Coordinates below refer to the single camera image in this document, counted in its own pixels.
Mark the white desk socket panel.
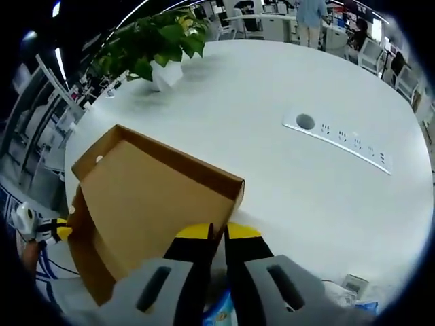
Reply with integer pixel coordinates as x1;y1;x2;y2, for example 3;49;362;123
281;109;394;177

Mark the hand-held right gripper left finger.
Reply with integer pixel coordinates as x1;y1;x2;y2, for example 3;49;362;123
101;222;215;326

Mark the green potted plant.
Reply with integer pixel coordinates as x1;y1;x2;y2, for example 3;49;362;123
92;9;211;93

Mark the brown cardboard shoe box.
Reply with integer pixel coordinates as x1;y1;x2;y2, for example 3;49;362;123
67;123;246;307

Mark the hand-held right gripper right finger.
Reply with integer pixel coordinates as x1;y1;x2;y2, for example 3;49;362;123
224;221;341;326

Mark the white mesh office chair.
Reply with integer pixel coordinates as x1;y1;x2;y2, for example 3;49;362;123
359;37;385;73
395;63;421;98

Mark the light blue wet wipes packet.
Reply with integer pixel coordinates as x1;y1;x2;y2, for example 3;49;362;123
203;289;238;326

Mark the white carton box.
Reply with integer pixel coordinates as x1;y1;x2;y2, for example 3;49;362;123
341;273;370;296

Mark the blue tissue pack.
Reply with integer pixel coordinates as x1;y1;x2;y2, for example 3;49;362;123
352;300;381;312

